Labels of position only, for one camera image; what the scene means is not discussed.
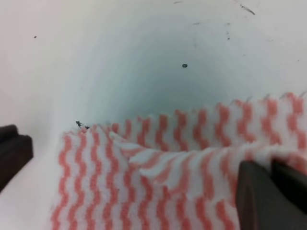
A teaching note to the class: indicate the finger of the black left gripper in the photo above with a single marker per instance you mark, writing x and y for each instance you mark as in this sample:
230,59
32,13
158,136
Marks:
16,151

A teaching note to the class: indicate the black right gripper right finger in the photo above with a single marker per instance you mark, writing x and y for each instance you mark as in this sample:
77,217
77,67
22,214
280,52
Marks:
292,183

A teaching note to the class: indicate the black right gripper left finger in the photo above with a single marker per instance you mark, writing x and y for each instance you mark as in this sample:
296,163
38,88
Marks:
261,205

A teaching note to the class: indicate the pink white striped towel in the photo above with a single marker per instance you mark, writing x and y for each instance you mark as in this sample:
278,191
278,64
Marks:
173,172

